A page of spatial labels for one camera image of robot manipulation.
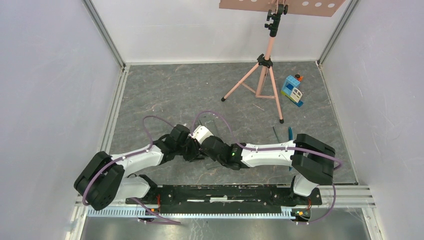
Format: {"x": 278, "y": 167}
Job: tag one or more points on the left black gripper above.
{"x": 195, "y": 154}

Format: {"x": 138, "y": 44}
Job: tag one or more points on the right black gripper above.
{"x": 213, "y": 137}

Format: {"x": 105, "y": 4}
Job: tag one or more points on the grey cloth napkin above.
{"x": 208, "y": 120}

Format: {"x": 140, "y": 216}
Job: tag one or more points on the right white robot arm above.
{"x": 312, "y": 159}

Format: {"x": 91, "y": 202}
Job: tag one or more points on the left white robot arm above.
{"x": 107, "y": 178}

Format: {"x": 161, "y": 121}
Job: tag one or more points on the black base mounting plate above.
{"x": 224, "y": 198}

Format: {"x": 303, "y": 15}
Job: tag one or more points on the pink music stand tripod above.
{"x": 275, "y": 9}

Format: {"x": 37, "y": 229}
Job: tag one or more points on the colourful toy block house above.
{"x": 291, "y": 90}

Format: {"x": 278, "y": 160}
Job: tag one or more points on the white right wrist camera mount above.
{"x": 201, "y": 133}

